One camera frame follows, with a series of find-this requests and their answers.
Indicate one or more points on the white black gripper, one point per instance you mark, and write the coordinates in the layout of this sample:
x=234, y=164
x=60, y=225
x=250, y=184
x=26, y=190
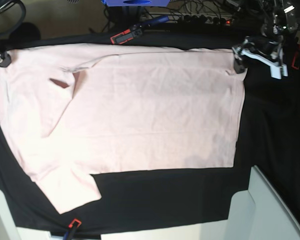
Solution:
x=261, y=48

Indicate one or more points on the pink T-shirt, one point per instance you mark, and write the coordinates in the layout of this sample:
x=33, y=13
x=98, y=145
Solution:
x=69, y=112

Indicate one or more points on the red object at right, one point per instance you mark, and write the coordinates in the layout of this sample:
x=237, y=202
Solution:
x=295, y=64

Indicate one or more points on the black table cloth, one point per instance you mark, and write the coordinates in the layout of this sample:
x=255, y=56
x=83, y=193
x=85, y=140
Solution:
x=269, y=137

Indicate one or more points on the white power strip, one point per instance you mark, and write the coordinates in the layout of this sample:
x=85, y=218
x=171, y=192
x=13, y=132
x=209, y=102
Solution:
x=179, y=17

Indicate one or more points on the orange black clamp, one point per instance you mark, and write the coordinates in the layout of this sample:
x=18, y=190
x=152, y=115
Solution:
x=136, y=30

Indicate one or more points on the blue box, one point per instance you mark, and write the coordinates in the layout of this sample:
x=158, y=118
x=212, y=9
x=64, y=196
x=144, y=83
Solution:
x=136, y=3

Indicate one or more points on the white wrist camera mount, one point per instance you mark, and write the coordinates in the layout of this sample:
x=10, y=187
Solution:
x=278, y=72

